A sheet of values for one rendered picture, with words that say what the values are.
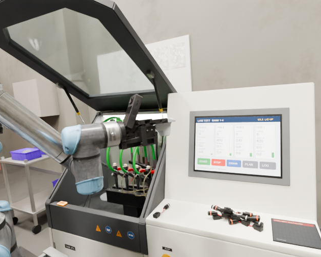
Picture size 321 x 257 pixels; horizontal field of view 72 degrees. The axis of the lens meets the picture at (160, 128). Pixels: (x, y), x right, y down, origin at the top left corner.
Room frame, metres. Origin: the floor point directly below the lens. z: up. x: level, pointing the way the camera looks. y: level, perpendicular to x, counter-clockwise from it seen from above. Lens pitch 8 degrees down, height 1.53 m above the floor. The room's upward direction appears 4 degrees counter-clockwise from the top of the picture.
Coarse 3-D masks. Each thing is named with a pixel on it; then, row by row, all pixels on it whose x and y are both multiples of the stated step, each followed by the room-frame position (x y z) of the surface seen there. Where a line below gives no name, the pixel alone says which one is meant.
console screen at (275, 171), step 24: (192, 120) 1.18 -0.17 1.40; (216, 120) 1.12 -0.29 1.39; (240, 120) 1.07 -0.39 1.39; (264, 120) 1.03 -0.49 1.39; (288, 120) 0.98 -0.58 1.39; (192, 144) 1.15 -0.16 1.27; (216, 144) 1.10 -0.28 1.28; (240, 144) 1.05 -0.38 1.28; (264, 144) 1.00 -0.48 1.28; (288, 144) 0.96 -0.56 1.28; (192, 168) 1.12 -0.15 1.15; (216, 168) 1.07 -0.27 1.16; (240, 168) 1.02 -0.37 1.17; (264, 168) 0.98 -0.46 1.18; (288, 168) 0.94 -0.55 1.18
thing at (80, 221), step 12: (72, 204) 1.22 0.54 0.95; (60, 216) 1.22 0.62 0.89; (72, 216) 1.17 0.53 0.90; (84, 216) 1.13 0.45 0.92; (96, 216) 1.09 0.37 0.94; (108, 216) 1.06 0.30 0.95; (120, 216) 1.05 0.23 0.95; (60, 228) 1.22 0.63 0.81; (72, 228) 1.18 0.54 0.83; (84, 228) 1.14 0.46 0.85; (120, 228) 1.03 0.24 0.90; (132, 228) 0.99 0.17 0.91; (96, 240) 1.10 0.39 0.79; (108, 240) 1.07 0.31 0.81; (120, 240) 1.03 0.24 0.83; (132, 240) 1.00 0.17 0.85
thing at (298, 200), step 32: (192, 96) 1.22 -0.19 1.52; (224, 96) 1.14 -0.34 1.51; (256, 96) 1.07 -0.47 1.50; (288, 96) 1.01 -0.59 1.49; (192, 192) 1.10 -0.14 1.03; (224, 192) 1.03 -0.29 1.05; (256, 192) 0.97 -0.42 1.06; (288, 192) 0.92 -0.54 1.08; (160, 256) 0.93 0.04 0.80; (192, 256) 0.86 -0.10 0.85; (224, 256) 0.81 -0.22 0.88; (256, 256) 0.75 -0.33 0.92; (288, 256) 0.71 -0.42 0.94
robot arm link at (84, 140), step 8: (64, 128) 0.58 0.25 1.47; (72, 128) 0.58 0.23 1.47; (80, 128) 0.58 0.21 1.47; (88, 128) 0.59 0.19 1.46; (96, 128) 0.60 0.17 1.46; (104, 128) 0.61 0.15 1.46; (64, 136) 0.56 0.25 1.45; (72, 136) 0.56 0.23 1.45; (80, 136) 0.57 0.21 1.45; (88, 136) 0.58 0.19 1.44; (96, 136) 0.59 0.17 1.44; (104, 136) 0.60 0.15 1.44; (64, 144) 0.56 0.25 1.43; (72, 144) 0.56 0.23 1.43; (80, 144) 0.57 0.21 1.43; (88, 144) 0.58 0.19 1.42; (96, 144) 0.59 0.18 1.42; (104, 144) 0.61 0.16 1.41; (72, 152) 0.57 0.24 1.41; (80, 152) 0.57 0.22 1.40; (88, 152) 0.58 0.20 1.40; (96, 152) 0.59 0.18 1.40
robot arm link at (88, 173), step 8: (80, 160) 0.58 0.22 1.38; (88, 160) 0.58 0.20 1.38; (96, 160) 0.59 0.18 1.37; (72, 168) 0.63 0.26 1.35; (80, 168) 0.58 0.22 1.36; (88, 168) 0.58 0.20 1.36; (96, 168) 0.59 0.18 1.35; (80, 176) 0.58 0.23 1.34; (88, 176) 0.58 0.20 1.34; (96, 176) 0.59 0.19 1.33; (80, 184) 0.58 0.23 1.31; (88, 184) 0.58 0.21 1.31; (96, 184) 0.59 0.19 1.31; (80, 192) 0.58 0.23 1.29; (88, 192) 0.58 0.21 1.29; (96, 192) 0.59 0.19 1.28
